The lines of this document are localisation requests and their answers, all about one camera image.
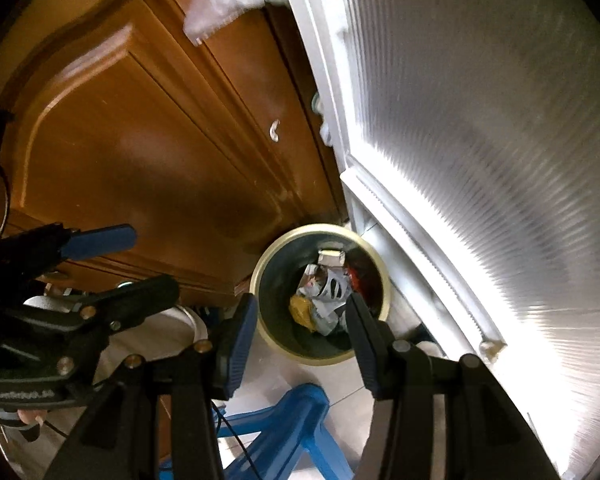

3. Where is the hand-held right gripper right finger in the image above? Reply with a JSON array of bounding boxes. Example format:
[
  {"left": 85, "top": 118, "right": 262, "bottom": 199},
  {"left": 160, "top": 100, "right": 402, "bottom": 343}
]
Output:
[{"left": 347, "top": 294, "right": 561, "bottom": 480}]

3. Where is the thin black cable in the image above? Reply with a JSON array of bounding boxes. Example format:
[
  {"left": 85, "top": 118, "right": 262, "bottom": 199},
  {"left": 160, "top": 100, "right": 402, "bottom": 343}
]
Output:
[{"left": 212, "top": 395, "right": 263, "bottom": 480}]

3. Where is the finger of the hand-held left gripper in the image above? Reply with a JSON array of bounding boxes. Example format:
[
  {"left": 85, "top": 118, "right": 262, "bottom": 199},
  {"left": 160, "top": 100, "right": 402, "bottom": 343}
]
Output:
[
  {"left": 0, "top": 224, "right": 137, "bottom": 281},
  {"left": 25, "top": 275, "right": 181, "bottom": 333}
]

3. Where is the person's left hand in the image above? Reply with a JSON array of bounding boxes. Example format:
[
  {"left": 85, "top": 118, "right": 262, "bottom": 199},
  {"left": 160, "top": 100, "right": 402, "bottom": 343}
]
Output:
[{"left": 15, "top": 408, "right": 48, "bottom": 427}]

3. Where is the blue plastic stool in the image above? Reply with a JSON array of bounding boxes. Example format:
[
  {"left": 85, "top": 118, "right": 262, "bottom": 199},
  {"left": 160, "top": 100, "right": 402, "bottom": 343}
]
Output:
[{"left": 160, "top": 382, "right": 356, "bottom": 480}]

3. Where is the white round bucket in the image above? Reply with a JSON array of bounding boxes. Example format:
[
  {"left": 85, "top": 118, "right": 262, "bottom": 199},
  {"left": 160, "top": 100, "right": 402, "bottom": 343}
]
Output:
[{"left": 22, "top": 292, "right": 213, "bottom": 351}]

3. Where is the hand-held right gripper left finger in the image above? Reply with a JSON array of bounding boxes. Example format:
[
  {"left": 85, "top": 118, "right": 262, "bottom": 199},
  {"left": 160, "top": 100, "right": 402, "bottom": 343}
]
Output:
[{"left": 45, "top": 292, "right": 258, "bottom": 480}]

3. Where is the yellow brown wrapper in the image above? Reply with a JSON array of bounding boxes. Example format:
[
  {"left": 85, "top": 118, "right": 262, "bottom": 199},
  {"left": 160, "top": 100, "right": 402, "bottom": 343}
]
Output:
[{"left": 289, "top": 295, "right": 321, "bottom": 333}]

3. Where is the brown wooden cabinet door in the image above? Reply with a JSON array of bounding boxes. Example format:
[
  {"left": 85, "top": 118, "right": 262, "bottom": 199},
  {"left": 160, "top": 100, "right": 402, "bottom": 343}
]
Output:
[{"left": 0, "top": 0, "right": 351, "bottom": 306}]

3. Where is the round trash bin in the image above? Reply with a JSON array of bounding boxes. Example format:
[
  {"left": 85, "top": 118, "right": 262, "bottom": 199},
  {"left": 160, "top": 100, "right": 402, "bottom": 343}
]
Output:
[{"left": 250, "top": 223, "right": 392, "bottom": 367}]

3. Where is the printed newspaper bag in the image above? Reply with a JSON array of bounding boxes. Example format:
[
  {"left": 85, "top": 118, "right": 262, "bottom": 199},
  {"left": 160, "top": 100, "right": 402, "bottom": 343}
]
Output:
[{"left": 297, "top": 262, "right": 353, "bottom": 336}]

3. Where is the red snack packet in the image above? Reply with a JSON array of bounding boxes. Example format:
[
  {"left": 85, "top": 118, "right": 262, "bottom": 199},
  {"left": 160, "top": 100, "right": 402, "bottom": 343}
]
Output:
[{"left": 344, "top": 255, "right": 381, "bottom": 306}]

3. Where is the white ribbed panel door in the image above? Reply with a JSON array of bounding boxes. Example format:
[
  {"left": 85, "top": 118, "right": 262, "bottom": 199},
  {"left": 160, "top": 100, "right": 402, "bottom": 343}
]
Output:
[{"left": 272, "top": 0, "right": 600, "bottom": 480}]

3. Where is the white plastic bag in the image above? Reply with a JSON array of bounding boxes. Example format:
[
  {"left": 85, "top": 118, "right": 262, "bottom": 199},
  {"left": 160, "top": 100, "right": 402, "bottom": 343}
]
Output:
[{"left": 182, "top": 0, "right": 286, "bottom": 46}]

